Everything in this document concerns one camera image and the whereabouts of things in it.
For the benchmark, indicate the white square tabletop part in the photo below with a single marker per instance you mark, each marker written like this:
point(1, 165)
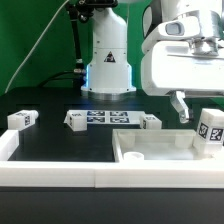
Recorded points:
point(140, 145)

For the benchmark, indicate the printed marker sheet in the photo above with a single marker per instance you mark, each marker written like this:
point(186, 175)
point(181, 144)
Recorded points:
point(110, 117)

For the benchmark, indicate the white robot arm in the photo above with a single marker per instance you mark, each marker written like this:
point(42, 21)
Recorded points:
point(109, 73)

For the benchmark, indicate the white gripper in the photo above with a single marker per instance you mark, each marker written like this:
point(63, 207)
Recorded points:
point(179, 58)

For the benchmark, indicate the white U-shaped fence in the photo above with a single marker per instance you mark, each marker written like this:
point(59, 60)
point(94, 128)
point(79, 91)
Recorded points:
point(207, 173)

